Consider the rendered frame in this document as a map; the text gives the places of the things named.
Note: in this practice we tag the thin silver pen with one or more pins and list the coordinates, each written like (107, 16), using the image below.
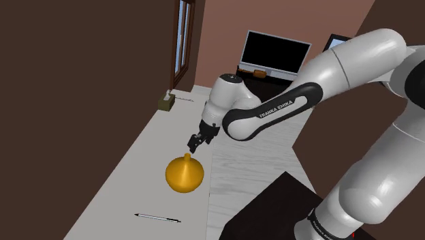
(183, 98)

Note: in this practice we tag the black framed wall picture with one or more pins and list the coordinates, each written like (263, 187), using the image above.
(336, 42)

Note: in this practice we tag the window with brown frame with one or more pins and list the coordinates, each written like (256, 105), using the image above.
(182, 38)

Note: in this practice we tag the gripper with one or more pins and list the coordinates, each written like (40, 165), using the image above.
(208, 130)

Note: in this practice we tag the olive tissue box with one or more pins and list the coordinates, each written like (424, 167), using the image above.
(166, 102)

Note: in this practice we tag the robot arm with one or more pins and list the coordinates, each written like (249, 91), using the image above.
(362, 186)

